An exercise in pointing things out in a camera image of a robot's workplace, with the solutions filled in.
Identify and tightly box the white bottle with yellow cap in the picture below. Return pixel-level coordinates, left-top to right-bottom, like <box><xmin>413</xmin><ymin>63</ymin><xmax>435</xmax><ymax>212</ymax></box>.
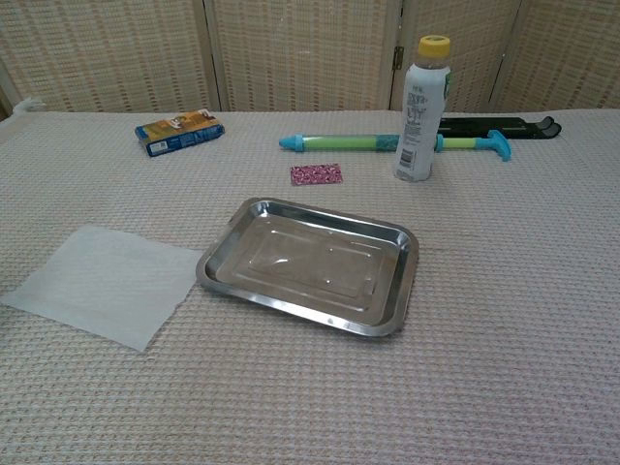
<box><xmin>394</xmin><ymin>34</ymin><xmax>452</xmax><ymax>184</ymax></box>

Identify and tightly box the rectangular stainless steel tray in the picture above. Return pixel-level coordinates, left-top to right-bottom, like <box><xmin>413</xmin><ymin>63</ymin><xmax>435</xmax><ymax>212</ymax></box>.
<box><xmin>196</xmin><ymin>196</ymin><xmax>419</xmax><ymax>338</ymax></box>

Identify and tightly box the green and teal water squirter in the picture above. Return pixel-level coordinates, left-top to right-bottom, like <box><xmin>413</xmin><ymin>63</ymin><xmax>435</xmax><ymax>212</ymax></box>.
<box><xmin>278</xmin><ymin>129</ymin><xmax>512</xmax><ymax>164</ymax></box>

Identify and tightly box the translucent white sheet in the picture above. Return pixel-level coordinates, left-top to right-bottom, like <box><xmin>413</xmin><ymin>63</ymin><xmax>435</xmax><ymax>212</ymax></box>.
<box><xmin>0</xmin><ymin>223</ymin><xmax>205</xmax><ymax>354</ymax></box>

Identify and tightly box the blue and orange box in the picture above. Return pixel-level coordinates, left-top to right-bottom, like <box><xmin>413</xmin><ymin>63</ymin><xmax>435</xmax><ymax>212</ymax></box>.
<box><xmin>135</xmin><ymin>109</ymin><xmax>226</xmax><ymax>159</ymax></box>

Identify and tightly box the woven folding screen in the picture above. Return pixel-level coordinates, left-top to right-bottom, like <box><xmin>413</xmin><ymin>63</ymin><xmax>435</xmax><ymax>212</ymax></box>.
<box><xmin>0</xmin><ymin>0</ymin><xmax>620</xmax><ymax>118</ymax></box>

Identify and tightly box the beige waffle-weave tablecloth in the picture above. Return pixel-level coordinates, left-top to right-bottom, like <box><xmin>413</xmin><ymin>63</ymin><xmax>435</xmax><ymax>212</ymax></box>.
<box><xmin>0</xmin><ymin>108</ymin><xmax>620</xmax><ymax>465</ymax></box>

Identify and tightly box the black folding stand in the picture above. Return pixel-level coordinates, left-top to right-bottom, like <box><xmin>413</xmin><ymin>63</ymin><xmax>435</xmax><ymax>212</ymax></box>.
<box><xmin>436</xmin><ymin>115</ymin><xmax>564</xmax><ymax>142</ymax></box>

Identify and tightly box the pink patterned card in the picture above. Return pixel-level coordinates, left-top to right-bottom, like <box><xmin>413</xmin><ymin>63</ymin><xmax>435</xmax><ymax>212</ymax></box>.
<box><xmin>289</xmin><ymin>163</ymin><xmax>346</xmax><ymax>188</ymax></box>

